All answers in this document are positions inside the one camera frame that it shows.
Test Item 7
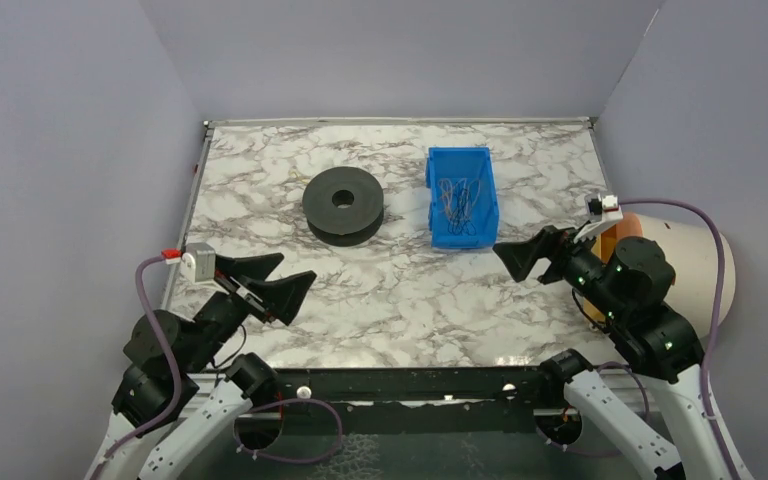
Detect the black cable spool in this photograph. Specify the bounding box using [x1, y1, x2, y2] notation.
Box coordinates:
[302, 166, 384, 247]

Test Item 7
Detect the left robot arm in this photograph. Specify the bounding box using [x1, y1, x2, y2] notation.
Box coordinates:
[87, 244, 316, 479]

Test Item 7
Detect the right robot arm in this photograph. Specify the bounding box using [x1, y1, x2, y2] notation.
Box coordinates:
[493, 226, 752, 479]

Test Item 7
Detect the blue plastic bin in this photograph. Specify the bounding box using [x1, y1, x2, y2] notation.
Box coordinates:
[425, 147, 500, 250]

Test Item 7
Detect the white cylindrical container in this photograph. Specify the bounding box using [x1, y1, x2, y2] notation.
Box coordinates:
[593, 211, 718, 338]

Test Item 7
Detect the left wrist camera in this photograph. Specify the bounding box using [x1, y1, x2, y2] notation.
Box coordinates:
[179, 242, 216, 284]

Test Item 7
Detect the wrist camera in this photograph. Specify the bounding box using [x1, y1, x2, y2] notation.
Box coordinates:
[179, 242, 216, 284]
[573, 192, 623, 243]

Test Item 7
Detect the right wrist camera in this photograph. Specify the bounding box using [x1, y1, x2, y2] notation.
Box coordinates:
[573, 192, 623, 243]

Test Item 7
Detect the black cable in bin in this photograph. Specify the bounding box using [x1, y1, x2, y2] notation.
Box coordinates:
[446, 178, 485, 238]

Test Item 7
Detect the black front frame rail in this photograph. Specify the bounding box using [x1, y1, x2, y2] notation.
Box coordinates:
[178, 366, 611, 439]

